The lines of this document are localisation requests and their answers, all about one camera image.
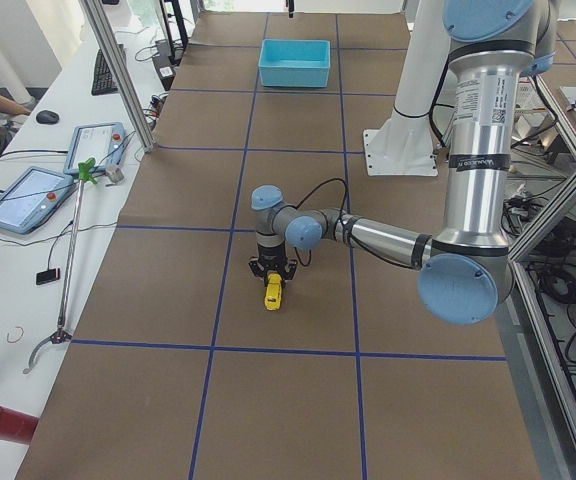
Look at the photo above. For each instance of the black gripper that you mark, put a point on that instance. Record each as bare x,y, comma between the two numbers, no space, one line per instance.
269,256

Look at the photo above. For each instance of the yellow beetle toy car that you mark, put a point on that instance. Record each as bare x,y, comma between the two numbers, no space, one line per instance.
274,291

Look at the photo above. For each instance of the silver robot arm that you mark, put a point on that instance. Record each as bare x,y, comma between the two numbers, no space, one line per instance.
463,270

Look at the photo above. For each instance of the small grey metal block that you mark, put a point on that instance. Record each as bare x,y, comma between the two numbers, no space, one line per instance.
114,173

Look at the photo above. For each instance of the light blue plastic bin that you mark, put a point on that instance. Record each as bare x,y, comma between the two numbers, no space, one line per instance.
294,63

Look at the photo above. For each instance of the blue teach pendant far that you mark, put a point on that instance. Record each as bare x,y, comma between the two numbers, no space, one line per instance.
104,142

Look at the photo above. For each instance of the blue teach pendant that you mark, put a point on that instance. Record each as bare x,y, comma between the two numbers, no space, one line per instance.
32,199
104,142

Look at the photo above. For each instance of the small black phone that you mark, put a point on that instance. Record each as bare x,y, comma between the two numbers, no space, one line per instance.
47,276

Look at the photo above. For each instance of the blue teach pendant near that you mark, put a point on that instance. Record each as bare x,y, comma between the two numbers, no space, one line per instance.
32,199

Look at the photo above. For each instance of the black keyboard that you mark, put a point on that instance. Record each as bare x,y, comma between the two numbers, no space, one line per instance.
103,81

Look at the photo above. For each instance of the black computer mouse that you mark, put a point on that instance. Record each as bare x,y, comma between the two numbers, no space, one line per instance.
47,117

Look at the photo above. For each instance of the red cylinder bottle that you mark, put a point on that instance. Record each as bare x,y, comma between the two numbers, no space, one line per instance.
17,427

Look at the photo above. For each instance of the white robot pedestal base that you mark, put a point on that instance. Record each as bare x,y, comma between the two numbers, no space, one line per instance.
403,146

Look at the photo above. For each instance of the aluminium frame post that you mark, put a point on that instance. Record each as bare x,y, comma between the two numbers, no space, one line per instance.
102,29

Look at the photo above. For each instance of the green handled reacher grabber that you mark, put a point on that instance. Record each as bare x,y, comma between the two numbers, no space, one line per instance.
61,335

